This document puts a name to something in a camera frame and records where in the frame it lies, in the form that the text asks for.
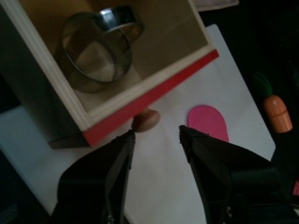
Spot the toy carrot with green top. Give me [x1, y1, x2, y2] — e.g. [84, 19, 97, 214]
[252, 72, 294, 135]

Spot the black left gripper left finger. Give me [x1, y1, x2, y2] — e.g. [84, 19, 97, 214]
[49, 129, 136, 224]

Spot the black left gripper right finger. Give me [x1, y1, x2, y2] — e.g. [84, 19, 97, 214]
[177, 124, 299, 224]

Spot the flat pink dough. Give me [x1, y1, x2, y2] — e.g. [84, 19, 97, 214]
[185, 104, 229, 144]

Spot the white cutting board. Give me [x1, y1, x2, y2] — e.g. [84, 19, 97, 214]
[0, 24, 276, 224]

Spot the wooden drawer with red front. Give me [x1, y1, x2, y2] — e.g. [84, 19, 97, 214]
[0, 0, 220, 149]

